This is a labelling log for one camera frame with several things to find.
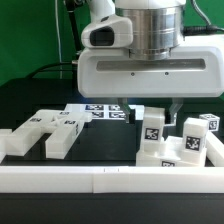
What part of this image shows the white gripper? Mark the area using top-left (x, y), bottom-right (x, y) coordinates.
top-left (78, 45), bottom-right (224, 126)

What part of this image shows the white chair seat plate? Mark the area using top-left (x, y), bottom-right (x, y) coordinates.
top-left (136, 136), bottom-right (207, 167)

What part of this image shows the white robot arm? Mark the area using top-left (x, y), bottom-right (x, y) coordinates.
top-left (65, 0), bottom-right (224, 122)

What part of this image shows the white chair back part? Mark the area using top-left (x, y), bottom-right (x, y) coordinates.
top-left (6, 110), bottom-right (92, 159)

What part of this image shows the paper sheet with tags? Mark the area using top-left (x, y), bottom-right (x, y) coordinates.
top-left (63, 103), bottom-right (146, 121)

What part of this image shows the white tagged cube far right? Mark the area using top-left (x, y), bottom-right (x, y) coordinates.
top-left (199, 113), bottom-right (220, 132)

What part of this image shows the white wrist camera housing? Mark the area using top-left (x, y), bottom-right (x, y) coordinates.
top-left (81, 15), bottom-right (133, 48)

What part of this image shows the black cable on table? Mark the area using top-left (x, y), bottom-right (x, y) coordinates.
top-left (25, 60), bottom-right (81, 80)

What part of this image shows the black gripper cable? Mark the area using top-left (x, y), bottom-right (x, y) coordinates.
top-left (181, 0), bottom-right (224, 37)

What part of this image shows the white front fence rail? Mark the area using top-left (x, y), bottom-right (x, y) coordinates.
top-left (0, 166), bottom-right (224, 193)

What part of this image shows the white hanging cable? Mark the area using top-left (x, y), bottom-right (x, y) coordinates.
top-left (54, 0), bottom-right (64, 80)

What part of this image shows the white left fence rail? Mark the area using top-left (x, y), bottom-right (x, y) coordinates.
top-left (0, 129), bottom-right (12, 163)

